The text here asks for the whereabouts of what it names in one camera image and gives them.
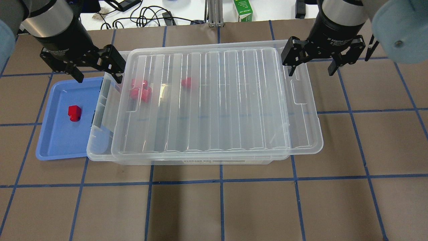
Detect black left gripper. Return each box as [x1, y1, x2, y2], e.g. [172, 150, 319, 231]
[35, 18, 126, 84]

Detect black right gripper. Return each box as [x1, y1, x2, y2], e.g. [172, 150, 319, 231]
[281, 13, 365, 77]

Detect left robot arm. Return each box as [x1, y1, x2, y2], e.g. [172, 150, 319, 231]
[0, 0, 126, 84]

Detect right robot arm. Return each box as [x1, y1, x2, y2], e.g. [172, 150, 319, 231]
[281, 0, 428, 76]

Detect red block in box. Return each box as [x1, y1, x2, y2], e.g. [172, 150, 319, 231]
[140, 87, 152, 103]
[131, 78, 148, 89]
[181, 77, 198, 89]
[129, 88, 140, 100]

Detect green cardboard box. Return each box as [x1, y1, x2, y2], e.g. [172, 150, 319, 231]
[232, 0, 253, 22]

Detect clear plastic storage box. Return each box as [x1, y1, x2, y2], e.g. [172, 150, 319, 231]
[87, 40, 324, 166]

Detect clear plastic box lid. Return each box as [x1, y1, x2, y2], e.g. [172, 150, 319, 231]
[111, 46, 291, 162]

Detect blue plastic tray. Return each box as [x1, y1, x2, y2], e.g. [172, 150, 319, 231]
[35, 77, 103, 161]

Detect red block on tray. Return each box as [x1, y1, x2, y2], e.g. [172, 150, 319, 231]
[68, 105, 82, 122]

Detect black power adapter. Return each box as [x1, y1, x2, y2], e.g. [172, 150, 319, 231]
[162, 11, 177, 26]

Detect black cables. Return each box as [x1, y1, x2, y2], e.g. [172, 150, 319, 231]
[95, 0, 201, 30]

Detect aluminium frame post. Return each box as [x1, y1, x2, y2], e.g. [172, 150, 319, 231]
[205, 0, 224, 28]

